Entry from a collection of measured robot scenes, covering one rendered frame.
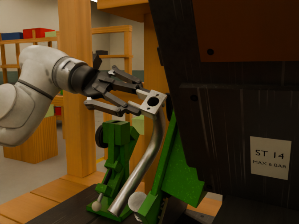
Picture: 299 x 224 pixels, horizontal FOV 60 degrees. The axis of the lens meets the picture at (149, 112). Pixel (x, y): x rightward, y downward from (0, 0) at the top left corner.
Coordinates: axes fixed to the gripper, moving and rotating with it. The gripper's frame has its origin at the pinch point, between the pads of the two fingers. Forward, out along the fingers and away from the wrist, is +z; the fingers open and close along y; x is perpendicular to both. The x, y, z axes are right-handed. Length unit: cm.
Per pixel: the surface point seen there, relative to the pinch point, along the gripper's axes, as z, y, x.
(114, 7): -23.9, 22.8, -4.5
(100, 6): -28.6, 22.4, -4.5
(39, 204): -31, -33, 34
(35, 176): -202, -33, 233
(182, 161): 15.2, -10.7, -6.3
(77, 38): -48, 22, 13
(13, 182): -211, -50, 218
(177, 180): 15.4, -13.3, -3.7
